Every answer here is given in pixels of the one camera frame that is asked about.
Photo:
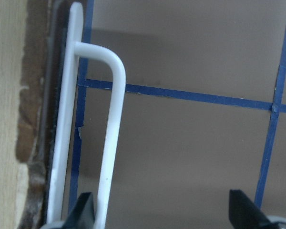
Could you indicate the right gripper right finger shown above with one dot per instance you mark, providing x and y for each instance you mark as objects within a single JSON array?
[{"x": 244, "y": 214}]

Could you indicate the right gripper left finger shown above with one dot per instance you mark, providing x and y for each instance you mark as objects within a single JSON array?
[{"x": 82, "y": 215}]

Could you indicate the white drawer handle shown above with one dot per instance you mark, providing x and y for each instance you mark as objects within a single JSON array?
[{"x": 83, "y": 161}]

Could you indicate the dark brown wooden drawer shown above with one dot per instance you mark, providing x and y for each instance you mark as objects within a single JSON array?
[{"x": 32, "y": 36}]

